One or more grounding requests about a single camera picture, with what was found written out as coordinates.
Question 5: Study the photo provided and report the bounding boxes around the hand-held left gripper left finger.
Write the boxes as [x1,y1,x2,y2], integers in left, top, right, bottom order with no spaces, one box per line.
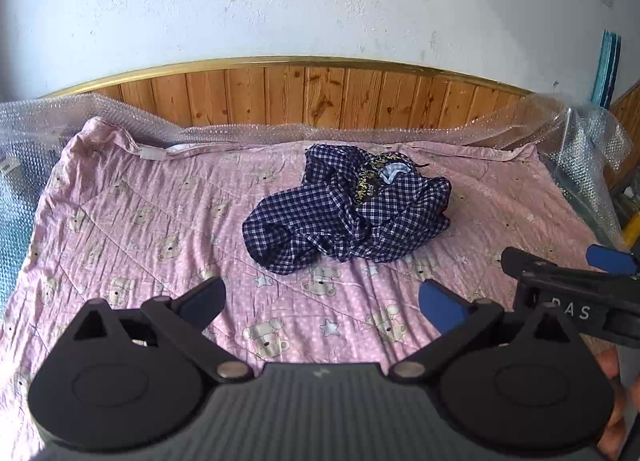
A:
[70,275,253,385]

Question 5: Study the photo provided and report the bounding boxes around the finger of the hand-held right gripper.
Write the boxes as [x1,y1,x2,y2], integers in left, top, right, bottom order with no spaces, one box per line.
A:
[501,246,640,288]
[585,243,640,277]

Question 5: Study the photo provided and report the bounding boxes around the teal boards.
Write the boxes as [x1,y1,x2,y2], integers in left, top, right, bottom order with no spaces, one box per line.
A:
[590,30,622,109]

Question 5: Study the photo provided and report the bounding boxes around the pink bear print blanket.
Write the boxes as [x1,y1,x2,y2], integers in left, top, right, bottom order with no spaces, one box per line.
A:
[0,116,623,461]

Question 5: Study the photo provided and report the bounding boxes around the wooden headboard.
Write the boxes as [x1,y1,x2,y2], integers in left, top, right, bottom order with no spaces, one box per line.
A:
[37,56,551,142]

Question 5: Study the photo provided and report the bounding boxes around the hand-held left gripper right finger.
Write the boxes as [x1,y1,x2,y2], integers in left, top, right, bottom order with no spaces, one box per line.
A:
[389,279,582,384]

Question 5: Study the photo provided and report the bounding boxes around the person's right hand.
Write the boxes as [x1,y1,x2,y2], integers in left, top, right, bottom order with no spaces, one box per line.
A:
[597,346,623,458]

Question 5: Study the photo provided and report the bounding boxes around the clear bubble wrap sheet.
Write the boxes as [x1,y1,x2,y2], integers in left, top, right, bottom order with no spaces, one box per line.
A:
[0,91,636,322]

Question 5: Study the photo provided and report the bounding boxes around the navy plaid shirt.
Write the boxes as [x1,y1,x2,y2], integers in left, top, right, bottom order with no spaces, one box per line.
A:
[242,142,452,277]

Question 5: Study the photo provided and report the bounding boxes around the wooden side panel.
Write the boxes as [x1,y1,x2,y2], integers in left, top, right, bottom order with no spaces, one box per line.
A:
[602,82,640,196]

